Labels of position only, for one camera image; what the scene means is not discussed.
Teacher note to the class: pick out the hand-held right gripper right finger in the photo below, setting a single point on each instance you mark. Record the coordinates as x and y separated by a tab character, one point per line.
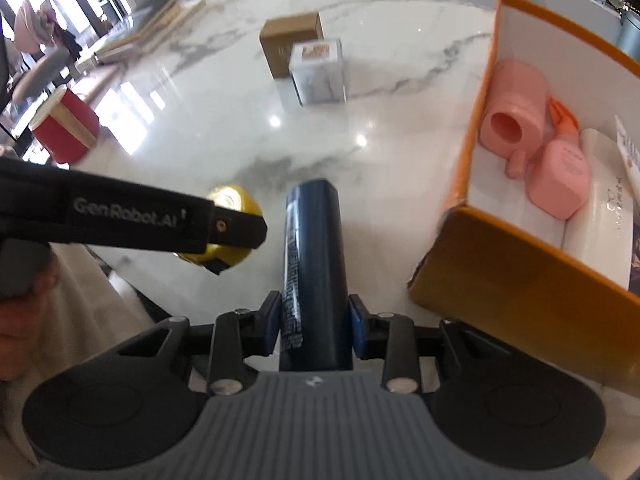
356	326

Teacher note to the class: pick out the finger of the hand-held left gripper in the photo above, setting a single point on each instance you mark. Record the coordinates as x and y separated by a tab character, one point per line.
225	264
240	230

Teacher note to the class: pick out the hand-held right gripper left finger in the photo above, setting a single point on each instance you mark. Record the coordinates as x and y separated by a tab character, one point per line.
272	321

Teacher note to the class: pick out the gold round tin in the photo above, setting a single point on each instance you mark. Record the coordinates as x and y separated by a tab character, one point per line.
240	202

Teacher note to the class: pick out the navy blue bottle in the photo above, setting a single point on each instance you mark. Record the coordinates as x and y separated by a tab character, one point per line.
320	260

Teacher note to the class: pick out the orange storage box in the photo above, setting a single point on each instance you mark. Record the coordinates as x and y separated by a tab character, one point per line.
500	280

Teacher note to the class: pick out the white glasses case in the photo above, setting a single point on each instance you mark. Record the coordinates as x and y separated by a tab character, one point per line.
595	230

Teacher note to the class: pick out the person's left hand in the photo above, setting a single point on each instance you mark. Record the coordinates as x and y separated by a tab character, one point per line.
20	335

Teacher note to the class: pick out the cream garment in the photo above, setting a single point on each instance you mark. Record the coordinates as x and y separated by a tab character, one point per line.
85	290

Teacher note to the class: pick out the wooden stick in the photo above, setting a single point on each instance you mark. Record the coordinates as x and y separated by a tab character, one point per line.
72	122

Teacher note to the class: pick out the grey round stool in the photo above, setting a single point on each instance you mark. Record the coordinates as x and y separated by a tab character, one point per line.
40	72

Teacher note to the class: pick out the grey cover book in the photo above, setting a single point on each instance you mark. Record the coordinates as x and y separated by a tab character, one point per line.
120	45

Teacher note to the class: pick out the illustrated picture box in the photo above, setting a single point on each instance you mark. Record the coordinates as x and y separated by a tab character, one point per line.
320	75

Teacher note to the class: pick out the brown cardboard box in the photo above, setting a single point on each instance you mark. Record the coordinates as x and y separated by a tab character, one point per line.
285	40

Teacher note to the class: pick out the pink cushion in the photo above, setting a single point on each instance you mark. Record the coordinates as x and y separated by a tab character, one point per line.
32	22

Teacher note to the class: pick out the small pink pump bottle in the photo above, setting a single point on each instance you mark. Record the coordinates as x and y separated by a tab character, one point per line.
560	175

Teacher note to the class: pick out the large pink bottle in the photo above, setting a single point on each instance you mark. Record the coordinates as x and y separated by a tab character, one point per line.
515	100

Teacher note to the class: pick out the white printed packet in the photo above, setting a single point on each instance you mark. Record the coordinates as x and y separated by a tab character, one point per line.
631	155

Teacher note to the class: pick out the blue-grey bin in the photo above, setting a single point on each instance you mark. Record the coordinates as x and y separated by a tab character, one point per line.
630	35

